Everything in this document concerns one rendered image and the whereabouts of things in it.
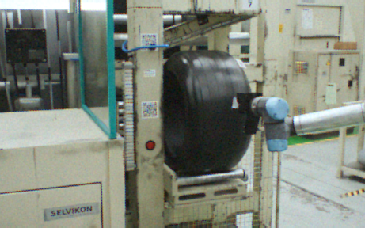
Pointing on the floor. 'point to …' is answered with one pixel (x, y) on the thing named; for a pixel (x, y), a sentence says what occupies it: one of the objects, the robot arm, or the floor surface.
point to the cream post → (148, 215)
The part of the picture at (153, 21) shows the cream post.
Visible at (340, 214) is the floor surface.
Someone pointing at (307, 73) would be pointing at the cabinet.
